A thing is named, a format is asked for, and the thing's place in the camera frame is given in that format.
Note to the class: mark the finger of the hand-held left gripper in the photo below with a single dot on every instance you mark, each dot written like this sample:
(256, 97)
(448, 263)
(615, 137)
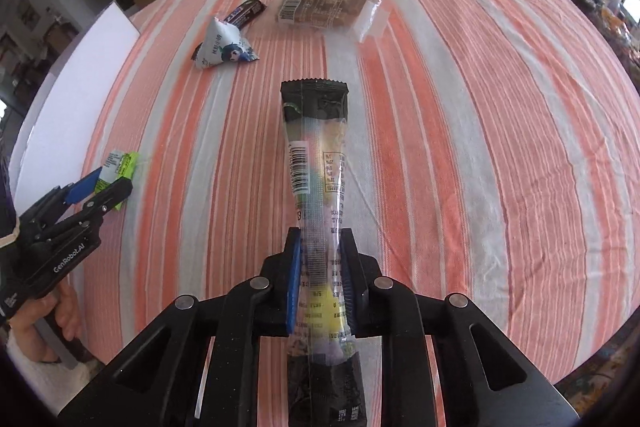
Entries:
(112, 194)
(82, 188)

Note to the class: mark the light green snack packet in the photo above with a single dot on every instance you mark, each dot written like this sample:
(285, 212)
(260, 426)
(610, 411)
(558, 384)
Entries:
(122, 163)

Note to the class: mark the wooden dining chair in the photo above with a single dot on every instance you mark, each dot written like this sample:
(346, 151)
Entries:
(55, 37)

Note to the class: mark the white milk pouch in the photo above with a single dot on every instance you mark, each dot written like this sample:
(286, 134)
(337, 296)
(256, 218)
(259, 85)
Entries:
(225, 47)

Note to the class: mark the black chocolate bar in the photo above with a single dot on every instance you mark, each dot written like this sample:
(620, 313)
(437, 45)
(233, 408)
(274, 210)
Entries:
(245, 12)

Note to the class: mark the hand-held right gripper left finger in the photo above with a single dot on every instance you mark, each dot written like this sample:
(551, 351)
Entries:
(294, 287)

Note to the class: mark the orange striped tablecloth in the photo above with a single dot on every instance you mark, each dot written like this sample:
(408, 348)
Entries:
(450, 132)

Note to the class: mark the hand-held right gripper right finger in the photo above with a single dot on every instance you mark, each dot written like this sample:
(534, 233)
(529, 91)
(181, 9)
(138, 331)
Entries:
(347, 287)

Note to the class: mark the person's left hand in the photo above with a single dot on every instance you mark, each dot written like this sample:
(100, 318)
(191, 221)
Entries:
(52, 314)

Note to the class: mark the framed wall painting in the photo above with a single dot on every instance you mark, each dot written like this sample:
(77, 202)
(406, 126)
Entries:
(27, 9)

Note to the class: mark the person's left forearm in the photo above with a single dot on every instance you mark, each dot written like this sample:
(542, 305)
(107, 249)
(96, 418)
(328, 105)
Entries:
(35, 379)

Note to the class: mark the long black clear snack packet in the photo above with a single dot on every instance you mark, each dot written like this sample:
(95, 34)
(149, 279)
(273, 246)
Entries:
(315, 167)

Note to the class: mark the clear brown biscuit packet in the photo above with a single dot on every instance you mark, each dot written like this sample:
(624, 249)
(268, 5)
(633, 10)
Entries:
(325, 2)

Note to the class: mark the floral fabric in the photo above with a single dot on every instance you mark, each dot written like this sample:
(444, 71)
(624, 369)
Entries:
(610, 367)

